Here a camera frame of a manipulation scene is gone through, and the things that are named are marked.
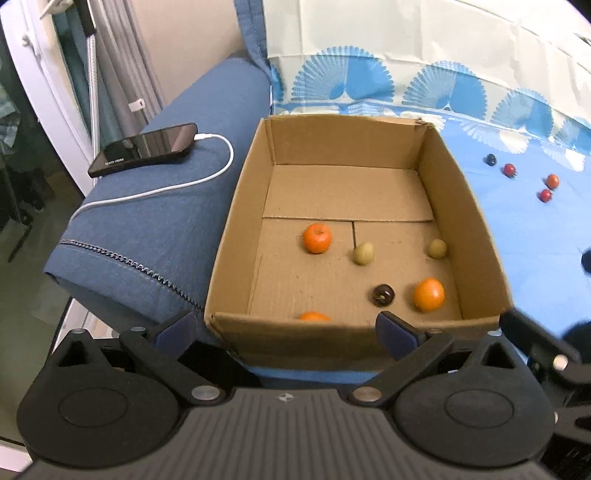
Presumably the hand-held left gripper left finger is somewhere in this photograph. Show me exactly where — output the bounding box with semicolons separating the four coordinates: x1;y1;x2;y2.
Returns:
44;310;227;408

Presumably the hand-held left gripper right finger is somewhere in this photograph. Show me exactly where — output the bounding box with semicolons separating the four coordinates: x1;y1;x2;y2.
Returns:
346;311;532;409

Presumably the brown cardboard box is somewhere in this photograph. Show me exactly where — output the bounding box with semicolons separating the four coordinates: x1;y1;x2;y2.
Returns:
204;115;514;374

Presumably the blue denim sofa armrest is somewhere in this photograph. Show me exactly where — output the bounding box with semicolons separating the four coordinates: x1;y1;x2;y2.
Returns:
44;55;271;388

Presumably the black smartphone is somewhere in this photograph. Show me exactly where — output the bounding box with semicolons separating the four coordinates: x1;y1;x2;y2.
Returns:
88;123;198;179

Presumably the plaid shirt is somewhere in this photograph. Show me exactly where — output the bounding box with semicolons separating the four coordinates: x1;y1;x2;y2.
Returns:
0;83;19;153

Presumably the grey curtain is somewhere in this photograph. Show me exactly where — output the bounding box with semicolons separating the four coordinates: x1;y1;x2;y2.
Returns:
95;0;164;139

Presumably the fan-printed blue bed sheet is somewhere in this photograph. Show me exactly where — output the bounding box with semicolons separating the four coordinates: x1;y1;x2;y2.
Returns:
249;0;591;384

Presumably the blue denim cushion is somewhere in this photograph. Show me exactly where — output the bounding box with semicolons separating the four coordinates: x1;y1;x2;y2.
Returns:
233;0;273;112

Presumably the white bed frame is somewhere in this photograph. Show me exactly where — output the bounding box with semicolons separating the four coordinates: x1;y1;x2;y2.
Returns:
51;295;112;337

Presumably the white charging cable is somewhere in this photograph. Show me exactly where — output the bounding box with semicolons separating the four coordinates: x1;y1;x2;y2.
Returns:
68;133;234;227

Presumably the white door frame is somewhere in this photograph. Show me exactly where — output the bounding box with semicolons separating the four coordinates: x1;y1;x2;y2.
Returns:
0;0;93;195

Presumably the silver pole with black handle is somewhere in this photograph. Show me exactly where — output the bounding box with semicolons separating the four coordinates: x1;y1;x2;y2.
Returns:
74;0;99;144

